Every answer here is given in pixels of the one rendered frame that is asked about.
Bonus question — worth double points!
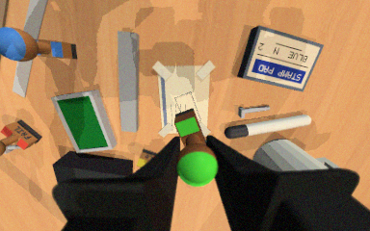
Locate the red-handled rubber stamp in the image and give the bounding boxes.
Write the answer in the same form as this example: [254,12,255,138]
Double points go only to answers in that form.
[0,120,42,157]

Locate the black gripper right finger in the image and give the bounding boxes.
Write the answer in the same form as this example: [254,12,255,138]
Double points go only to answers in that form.
[206,135,360,231]

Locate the white cylinder with black end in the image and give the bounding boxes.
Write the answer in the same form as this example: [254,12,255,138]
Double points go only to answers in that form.
[225,115,312,140]

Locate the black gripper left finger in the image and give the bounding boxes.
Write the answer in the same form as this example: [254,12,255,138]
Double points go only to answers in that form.
[51,136,180,231]

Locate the yellow hand stamp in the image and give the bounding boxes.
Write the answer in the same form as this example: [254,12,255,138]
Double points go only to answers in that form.
[137,149,156,167]

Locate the black rectangular block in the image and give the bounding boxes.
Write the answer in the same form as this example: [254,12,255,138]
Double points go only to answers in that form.
[53,150,133,184]

